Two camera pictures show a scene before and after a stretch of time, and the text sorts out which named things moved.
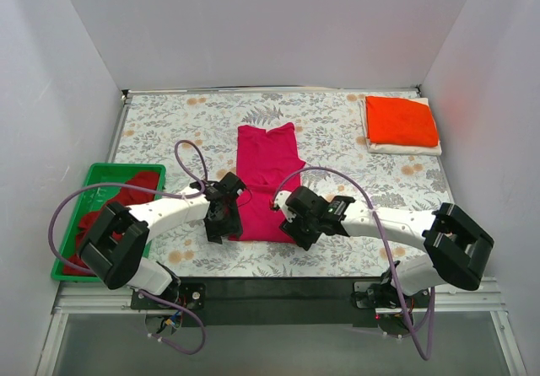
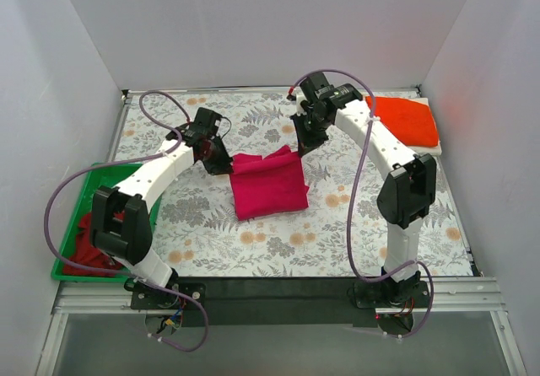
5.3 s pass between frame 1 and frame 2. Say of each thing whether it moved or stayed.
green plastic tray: stayed
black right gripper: moved
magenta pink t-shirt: moved
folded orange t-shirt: stayed
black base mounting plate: stayed
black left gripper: moved
